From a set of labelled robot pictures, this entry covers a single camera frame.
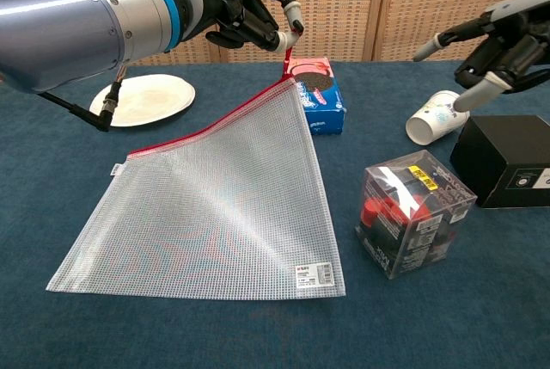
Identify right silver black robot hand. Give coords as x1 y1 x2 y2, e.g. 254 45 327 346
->
412 0 550 113

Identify white mesh zipper pouch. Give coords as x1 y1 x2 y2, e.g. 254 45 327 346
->
45 31 347 301

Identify black cardboard box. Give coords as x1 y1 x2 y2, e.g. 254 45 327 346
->
449 114 550 209

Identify white printed paper cup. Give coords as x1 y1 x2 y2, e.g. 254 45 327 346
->
405 89 470 146

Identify white round plate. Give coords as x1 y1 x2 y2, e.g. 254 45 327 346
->
89 73 197 128

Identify woven wood folding screen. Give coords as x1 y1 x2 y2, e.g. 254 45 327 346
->
0 0 550 67

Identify pink blue cookie box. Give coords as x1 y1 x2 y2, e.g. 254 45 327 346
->
283 57 347 137

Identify clear plastic box red contents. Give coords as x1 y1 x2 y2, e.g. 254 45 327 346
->
354 149 479 280

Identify blue felt table cover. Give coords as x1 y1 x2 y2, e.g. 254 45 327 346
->
0 58 550 369

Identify black arm cable with connector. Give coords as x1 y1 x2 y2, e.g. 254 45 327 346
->
38 65 126 132

